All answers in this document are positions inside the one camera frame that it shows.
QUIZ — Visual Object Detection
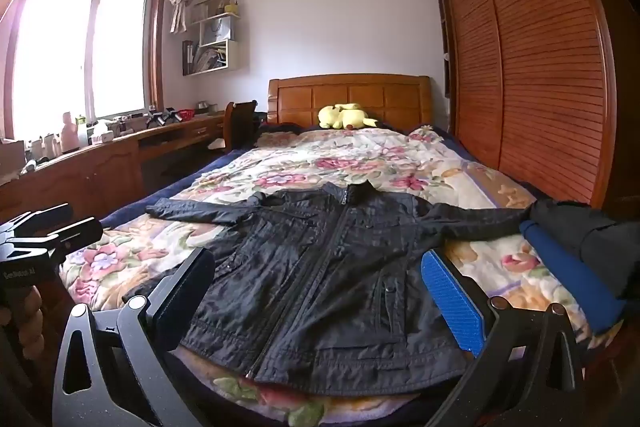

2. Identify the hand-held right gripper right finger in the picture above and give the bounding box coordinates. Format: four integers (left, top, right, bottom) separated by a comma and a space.
421, 250, 586, 427

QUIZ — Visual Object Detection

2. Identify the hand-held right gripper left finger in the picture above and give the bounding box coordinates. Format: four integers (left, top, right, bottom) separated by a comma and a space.
52, 247, 216, 427

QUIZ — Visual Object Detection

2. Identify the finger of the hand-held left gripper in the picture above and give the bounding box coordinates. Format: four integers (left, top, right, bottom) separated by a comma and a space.
47, 217, 104, 258
0, 203, 75, 240

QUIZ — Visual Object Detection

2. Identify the black jacket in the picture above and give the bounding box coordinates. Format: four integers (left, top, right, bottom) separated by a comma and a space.
122, 181, 538, 383

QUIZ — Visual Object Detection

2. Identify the person's left hand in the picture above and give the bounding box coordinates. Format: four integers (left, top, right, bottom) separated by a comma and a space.
10, 284, 48, 360

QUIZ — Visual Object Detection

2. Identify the wooden desk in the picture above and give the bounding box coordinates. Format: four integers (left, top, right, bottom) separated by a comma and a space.
0, 112, 228, 223

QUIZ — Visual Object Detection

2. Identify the navy bed sheet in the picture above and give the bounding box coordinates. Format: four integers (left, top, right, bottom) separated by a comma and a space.
99, 125, 506, 230

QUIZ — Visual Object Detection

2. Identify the pink bottle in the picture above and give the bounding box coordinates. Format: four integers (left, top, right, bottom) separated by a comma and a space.
60, 111, 78, 152

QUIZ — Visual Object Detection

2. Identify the black silver device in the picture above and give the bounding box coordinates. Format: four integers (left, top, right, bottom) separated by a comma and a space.
145, 107, 179, 128

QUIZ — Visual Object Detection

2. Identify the wooden framed window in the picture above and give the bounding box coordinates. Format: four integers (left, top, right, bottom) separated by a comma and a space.
0, 0, 168, 142

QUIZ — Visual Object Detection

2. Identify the dark folded garment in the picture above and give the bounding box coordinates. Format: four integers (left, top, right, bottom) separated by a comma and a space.
530, 199, 640, 303

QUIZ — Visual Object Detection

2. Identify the wooden chair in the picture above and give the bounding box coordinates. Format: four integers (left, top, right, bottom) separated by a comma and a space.
223, 101, 258, 152

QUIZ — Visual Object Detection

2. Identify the dark pillow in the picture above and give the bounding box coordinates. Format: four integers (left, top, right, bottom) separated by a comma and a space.
257, 122, 303, 138

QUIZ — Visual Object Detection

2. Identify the yellow plush toy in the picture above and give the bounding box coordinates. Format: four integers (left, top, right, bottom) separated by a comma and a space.
318, 103, 379, 130

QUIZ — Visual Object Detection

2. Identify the wooden bed headboard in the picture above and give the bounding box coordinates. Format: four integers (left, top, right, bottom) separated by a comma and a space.
266, 74, 432, 130

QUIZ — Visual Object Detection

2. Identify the wooden louvred wardrobe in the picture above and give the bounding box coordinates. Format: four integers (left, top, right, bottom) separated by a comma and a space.
430, 0, 618, 212

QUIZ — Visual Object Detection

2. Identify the grey paper bag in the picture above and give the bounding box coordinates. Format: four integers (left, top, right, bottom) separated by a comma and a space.
209, 16, 233, 42

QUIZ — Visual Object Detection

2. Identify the white wall shelf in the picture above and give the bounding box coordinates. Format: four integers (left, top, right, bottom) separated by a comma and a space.
181, 0, 249, 76

